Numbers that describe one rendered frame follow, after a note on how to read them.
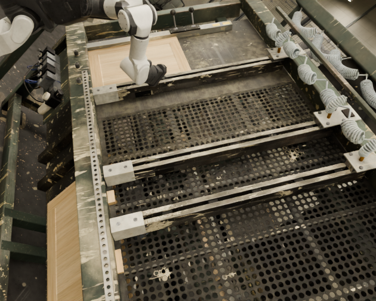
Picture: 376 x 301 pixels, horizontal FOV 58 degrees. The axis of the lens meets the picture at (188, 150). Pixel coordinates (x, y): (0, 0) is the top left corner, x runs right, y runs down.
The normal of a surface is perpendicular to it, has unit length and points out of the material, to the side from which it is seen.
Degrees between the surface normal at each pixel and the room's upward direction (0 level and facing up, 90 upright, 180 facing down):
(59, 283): 90
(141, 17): 52
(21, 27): 90
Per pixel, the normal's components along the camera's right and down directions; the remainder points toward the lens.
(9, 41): 0.26, 0.74
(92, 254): -0.02, -0.64
